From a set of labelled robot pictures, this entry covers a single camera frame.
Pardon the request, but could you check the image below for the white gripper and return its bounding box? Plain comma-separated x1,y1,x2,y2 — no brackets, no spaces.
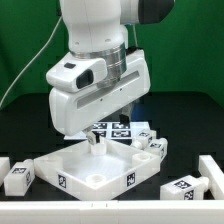
49,50,150,144

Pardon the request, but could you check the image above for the white square tabletop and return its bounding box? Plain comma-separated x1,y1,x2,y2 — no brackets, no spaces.
34,139,160,201

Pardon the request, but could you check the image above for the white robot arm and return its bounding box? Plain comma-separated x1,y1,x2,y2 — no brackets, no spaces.
46,0,175,145

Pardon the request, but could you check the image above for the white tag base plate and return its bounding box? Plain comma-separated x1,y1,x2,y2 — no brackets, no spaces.
64,122,149,140

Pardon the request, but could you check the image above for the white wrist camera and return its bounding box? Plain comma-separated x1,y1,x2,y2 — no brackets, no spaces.
46,54,107,93

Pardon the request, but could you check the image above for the white cable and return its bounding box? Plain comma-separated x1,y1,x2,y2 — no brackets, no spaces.
0,15,64,108

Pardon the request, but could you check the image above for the white front rail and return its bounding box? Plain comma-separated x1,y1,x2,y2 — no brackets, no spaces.
0,201,224,224

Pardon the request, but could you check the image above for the white right rail block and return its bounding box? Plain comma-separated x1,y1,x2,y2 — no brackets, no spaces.
198,155,224,200

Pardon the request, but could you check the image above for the white rail block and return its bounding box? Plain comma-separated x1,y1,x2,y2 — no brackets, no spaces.
198,155,224,200
0,157,10,186

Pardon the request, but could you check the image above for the white left rail block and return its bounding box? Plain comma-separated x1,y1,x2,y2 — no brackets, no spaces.
0,157,10,186

